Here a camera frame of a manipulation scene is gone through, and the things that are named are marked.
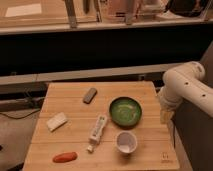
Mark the white sponge block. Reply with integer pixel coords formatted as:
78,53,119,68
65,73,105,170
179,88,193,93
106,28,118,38
46,112,68,131

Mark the orange carrot toy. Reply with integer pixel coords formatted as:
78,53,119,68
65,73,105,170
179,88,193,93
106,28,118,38
52,152,78,163

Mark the white paper sheet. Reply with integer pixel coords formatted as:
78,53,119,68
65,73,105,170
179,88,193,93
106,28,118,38
5,3,42,17

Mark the black cable on floor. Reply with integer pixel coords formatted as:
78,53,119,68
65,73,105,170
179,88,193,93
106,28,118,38
0,108,42,121

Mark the dark bag top right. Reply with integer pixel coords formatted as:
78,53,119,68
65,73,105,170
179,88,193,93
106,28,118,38
165,0,210,17

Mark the green bowl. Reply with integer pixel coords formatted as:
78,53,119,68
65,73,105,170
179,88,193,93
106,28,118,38
109,97,142,127

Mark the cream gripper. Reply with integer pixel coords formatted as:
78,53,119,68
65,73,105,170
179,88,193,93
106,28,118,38
158,87,182,124

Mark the white paper cup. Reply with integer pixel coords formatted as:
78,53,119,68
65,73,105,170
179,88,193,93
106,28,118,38
116,131,138,155

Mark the grey eraser block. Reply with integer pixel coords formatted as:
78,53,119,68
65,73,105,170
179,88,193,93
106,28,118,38
83,88,97,104

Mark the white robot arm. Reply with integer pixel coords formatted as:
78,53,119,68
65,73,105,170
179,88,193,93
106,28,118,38
158,61,213,124

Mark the white tube with cap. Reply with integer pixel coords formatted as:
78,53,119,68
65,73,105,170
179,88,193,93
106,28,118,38
87,115,108,153

